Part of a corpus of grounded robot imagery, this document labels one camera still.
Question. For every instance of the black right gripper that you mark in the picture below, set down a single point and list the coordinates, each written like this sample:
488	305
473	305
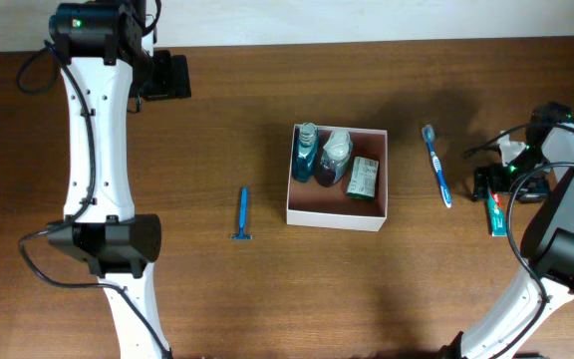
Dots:
494	173

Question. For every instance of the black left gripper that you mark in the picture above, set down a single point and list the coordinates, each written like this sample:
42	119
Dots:
167	86

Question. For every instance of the green toothpaste tube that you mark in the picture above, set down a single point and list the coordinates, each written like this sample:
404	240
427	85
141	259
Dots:
496	215

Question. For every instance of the blue white toothbrush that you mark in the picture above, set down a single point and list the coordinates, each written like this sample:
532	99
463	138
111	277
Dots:
428	137

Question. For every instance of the teal mouthwash bottle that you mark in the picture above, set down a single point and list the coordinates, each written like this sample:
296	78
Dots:
305	152

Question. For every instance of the green white soap box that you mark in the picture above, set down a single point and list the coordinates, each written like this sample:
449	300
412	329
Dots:
363	179

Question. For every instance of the blue disposable razor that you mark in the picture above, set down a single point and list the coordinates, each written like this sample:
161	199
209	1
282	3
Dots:
241	234

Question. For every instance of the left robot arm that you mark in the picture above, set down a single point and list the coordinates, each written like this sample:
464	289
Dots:
105	49

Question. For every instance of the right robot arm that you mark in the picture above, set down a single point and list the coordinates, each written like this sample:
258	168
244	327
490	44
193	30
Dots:
545	279

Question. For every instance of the white cardboard box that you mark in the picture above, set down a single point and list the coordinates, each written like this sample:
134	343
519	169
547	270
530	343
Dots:
310	204

